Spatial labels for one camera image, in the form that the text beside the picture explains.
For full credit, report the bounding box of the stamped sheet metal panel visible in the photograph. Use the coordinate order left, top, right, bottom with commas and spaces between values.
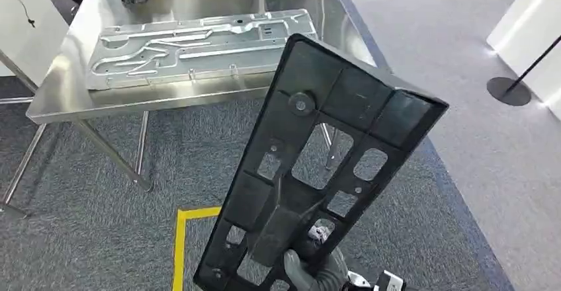
85, 8, 319, 91

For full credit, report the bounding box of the yellow floor tape square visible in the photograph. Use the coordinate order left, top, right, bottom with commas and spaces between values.
172, 206, 222, 291

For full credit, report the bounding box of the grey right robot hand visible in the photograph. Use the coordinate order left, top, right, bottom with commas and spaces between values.
284, 220, 350, 291

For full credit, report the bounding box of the thin black cable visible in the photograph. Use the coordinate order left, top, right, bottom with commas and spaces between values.
0, 0, 37, 29

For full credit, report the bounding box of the white display panel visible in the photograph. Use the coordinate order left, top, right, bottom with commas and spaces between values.
486, 0, 561, 121

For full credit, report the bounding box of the white board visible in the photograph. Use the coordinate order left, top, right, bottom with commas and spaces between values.
0, 0, 70, 78

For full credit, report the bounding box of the black plastic plate bracket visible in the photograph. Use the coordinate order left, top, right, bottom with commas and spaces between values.
193, 33, 450, 291

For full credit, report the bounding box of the black stanchion post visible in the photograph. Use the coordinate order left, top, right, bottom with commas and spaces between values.
486, 34, 561, 107

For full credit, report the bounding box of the stainless steel table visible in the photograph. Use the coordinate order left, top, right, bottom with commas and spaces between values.
0, 0, 378, 220

